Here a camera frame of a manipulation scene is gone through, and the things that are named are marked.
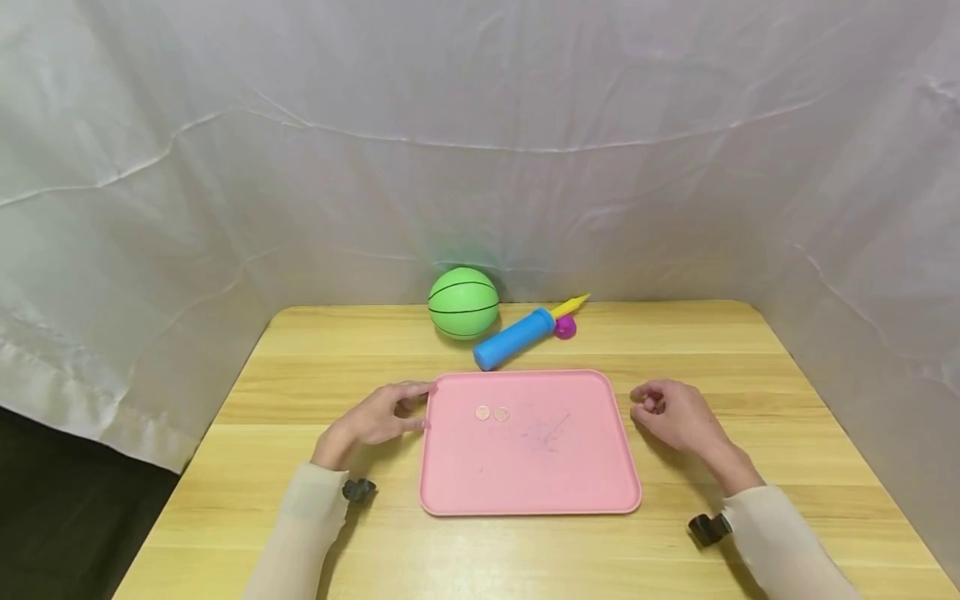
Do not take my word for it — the person's left hand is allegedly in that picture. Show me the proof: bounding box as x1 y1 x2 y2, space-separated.
310 381 438 472

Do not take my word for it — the person's right hand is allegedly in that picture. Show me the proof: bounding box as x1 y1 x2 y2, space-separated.
628 379 740 468

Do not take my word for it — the person's left forearm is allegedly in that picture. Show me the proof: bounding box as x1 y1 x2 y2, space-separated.
240 440 355 600

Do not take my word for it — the person's right forearm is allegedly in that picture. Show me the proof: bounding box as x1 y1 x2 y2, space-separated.
705 440 865 600

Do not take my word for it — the green ball with black lines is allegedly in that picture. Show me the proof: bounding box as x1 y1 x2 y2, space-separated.
427 267 501 341

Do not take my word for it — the blue hand air pump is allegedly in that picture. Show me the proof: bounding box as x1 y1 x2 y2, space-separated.
472 292 593 373

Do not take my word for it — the pink plastic tray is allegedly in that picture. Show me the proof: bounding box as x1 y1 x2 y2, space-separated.
418 369 644 518

